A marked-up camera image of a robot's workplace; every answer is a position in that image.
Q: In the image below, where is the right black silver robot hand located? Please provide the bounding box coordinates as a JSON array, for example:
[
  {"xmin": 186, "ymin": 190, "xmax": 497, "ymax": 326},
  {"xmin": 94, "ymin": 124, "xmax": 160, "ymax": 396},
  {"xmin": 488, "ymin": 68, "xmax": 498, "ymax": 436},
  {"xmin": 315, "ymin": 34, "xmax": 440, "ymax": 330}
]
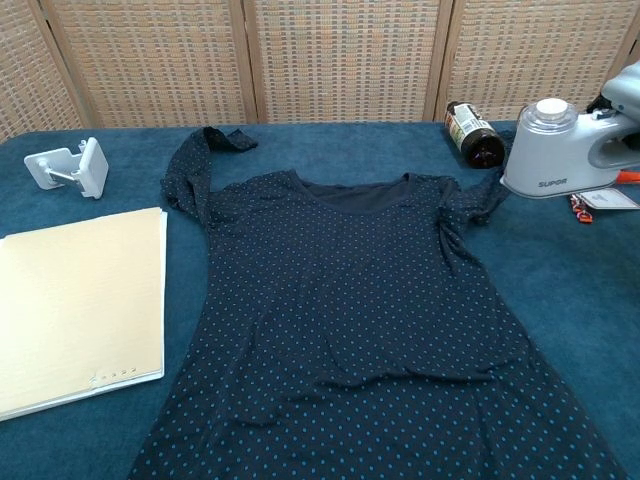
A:
[{"xmin": 587, "ymin": 64, "xmax": 640, "ymax": 115}]

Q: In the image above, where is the white Supor garment steamer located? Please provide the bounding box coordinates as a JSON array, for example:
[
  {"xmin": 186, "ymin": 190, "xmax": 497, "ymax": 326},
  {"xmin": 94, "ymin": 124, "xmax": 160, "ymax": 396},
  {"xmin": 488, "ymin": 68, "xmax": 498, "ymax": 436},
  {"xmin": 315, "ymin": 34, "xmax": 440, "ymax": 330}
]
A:
[{"xmin": 499, "ymin": 98, "xmax": 640, "ymax": 202}]

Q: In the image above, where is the navy polka dot shirt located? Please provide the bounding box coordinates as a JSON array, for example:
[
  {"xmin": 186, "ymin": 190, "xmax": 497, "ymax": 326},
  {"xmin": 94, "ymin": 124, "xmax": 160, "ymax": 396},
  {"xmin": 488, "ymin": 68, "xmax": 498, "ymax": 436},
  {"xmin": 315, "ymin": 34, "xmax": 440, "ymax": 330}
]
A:
[{"xmin": 127, "ymin": 126, "xmax": 631, "ymax": 480}]

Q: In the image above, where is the white ID badge holder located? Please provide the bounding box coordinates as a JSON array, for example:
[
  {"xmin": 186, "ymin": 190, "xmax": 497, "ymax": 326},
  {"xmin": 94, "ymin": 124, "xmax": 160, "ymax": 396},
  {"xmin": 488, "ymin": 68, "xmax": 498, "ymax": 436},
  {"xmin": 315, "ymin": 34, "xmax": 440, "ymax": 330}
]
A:
[{"xmin": 582, "ymin": 188, "xmax": 640, "ymax": 210}]

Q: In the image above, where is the dark brown drink bottle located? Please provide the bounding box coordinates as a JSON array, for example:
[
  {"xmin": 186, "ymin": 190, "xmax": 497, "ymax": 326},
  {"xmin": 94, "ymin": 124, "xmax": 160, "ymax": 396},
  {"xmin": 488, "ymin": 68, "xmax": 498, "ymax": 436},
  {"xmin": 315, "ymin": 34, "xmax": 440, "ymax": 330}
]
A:
[{"xmin": 443, "ymin": 101, "xmax": 506, "ymax": 169}]

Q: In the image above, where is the blue felt table cover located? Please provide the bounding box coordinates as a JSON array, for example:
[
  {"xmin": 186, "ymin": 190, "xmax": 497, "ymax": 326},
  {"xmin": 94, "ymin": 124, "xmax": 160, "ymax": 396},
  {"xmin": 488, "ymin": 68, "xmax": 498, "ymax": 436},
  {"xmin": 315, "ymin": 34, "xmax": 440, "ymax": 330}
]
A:
[{"xmin": 0, "ymin": 119, "xmax": 640, "ymax": 480}]

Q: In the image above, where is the woven bamboo folding screen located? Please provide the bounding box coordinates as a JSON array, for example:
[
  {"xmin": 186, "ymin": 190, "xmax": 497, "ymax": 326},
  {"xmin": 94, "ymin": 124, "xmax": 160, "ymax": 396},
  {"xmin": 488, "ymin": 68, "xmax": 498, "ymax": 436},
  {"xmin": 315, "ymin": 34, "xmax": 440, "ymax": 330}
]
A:
[{"xmin": 0, "ymin": 0, "xmax": 640, "ymax": 144}]

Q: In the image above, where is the white folding phone stand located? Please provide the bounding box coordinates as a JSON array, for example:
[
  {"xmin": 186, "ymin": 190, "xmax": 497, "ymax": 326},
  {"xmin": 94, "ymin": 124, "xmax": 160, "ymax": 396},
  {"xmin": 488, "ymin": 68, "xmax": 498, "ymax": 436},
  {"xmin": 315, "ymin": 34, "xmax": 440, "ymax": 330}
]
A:
[{"xmin": 23, "ymin": 137, "xmax": 110, "ymax": 200}]

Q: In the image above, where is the cream paper folder stack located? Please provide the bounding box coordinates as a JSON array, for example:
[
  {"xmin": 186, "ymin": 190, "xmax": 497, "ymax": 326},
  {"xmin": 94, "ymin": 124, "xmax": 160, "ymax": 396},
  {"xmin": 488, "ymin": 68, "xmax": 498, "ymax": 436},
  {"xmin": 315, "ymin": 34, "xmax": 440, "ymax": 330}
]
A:
[{"xmin": 0, "ymin": 206, "xmax": 169, "ymax": 422}]

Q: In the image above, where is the orange lanyard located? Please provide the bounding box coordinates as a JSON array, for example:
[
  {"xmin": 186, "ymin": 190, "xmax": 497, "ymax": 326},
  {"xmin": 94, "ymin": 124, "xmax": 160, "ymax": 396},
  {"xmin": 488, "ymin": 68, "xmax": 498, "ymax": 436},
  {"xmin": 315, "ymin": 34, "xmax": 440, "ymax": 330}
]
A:
[{"xmin": 569, "ymin": 169, "xmax": 640, "ymax": 226}]

